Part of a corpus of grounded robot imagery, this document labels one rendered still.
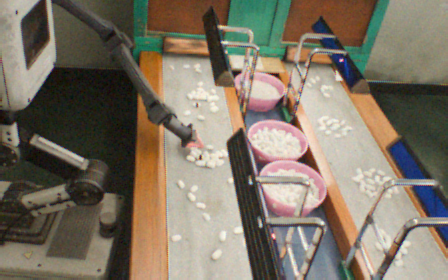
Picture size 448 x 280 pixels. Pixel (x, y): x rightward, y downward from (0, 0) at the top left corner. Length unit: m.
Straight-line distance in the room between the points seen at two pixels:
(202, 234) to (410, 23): 2.91
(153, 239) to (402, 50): 3.09
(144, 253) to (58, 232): 0.55
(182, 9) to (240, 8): 0.30
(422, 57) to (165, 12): 2.51
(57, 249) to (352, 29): 1.89
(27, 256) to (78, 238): 0.19
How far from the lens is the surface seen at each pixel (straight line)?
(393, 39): 4.07
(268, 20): 2.56
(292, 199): 1.79
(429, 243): 1.88
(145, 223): 1.59
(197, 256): 1.54
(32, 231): 1.92
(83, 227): 1.97
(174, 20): 2.50
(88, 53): 3.63
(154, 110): 1.78
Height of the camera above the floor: 1.96
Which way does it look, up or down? 36 degrees down
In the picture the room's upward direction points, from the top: 11 degrees clockwise
